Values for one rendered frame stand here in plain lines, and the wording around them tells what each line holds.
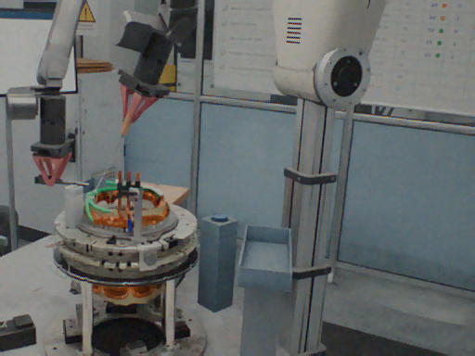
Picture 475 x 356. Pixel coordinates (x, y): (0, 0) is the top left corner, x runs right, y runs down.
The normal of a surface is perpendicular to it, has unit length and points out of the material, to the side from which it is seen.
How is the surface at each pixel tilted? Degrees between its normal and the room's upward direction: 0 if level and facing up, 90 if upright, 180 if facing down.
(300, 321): 90
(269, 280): 90
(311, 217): 90
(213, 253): 90
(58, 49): 70
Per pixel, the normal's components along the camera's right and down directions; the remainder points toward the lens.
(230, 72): -0.47, 0.21
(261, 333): -0.15, 0.25
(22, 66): 0.57, 0.11
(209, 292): -0.74, 0.14
